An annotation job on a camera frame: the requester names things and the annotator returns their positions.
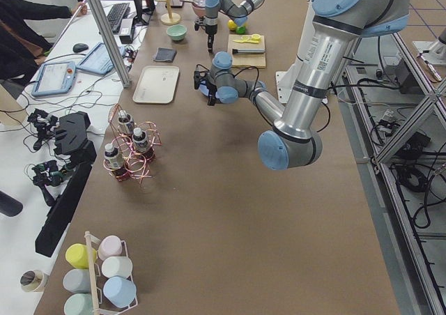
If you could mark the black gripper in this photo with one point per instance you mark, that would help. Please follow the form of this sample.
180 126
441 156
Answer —
210 88
210 29

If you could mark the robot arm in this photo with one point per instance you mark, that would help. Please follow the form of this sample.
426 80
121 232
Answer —
236 12
291 141

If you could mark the steel muddler black tip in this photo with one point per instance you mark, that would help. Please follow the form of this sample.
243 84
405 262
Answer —
247 51

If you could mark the whole yellow lemon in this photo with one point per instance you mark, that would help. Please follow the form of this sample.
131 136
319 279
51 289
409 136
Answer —
232 25

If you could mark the green lime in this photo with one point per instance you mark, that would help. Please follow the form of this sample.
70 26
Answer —
241 30

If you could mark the mint green bowl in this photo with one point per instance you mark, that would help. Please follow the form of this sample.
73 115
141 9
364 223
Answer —
177 32

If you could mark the grey folded cloth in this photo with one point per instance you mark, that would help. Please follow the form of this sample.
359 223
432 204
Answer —
165 55

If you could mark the pink bowl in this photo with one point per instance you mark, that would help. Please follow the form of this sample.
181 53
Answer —
199 7

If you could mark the yellow plastic knife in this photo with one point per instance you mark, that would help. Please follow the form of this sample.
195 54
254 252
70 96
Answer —
249 41

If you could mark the steel ice scoop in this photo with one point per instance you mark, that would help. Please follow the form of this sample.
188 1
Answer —
191 0

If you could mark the lemon half upper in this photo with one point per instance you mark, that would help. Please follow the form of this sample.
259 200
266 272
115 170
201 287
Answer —
256 37

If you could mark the wooden cutting board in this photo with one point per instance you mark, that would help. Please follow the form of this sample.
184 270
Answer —
247 60

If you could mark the wooden cup stand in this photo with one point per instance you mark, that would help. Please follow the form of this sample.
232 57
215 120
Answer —
170 18

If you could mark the cream rabbit tray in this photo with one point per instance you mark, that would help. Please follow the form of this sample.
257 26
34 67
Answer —
156 85

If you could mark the tea bottle white cap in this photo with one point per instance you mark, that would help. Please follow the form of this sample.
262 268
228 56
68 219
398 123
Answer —
125 123

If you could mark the black keyboard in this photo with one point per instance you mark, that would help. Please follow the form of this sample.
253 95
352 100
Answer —
116 15

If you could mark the blue teach pendant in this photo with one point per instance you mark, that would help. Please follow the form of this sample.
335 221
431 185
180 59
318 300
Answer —
97 61
54 78

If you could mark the computer mouse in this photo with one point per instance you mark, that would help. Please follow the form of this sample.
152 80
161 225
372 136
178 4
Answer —
79 47

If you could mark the pink cup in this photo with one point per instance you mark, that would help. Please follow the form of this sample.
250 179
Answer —
110 246

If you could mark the white cup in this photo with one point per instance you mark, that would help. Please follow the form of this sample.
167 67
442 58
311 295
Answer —
120 266

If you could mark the yellow cup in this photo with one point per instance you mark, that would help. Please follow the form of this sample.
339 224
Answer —
76 255

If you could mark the cup holder rack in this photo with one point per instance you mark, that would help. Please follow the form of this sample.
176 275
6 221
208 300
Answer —
94 274

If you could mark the blue cup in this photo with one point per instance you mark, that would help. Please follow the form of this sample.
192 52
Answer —
119 291

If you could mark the grey cup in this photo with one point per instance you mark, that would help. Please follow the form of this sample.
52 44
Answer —
77 281

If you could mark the mint cup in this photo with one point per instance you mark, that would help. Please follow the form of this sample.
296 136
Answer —
79 304

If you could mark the tape roll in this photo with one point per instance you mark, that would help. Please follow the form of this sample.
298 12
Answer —
34 281

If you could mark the copper wire bottle rack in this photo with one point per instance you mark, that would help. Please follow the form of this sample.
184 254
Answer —
136 164

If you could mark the aluminium frame post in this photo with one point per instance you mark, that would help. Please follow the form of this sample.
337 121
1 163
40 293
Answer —
109 41

